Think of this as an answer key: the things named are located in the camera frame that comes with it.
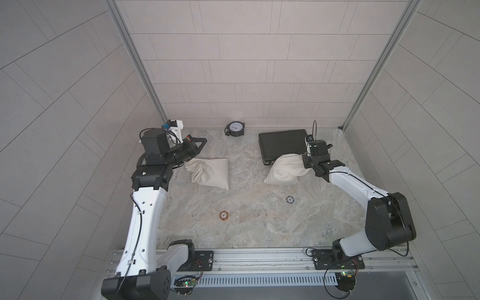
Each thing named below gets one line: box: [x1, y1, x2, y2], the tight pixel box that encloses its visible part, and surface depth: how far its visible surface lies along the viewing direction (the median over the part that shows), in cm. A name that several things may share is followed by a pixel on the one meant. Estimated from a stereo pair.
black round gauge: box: [224, 121, 245, 137], surface depth 118 cm
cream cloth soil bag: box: [263, 153, 312, 185], surface depth 89 cm
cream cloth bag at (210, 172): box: [185, 157, 230, 191], surface depth 90 cm
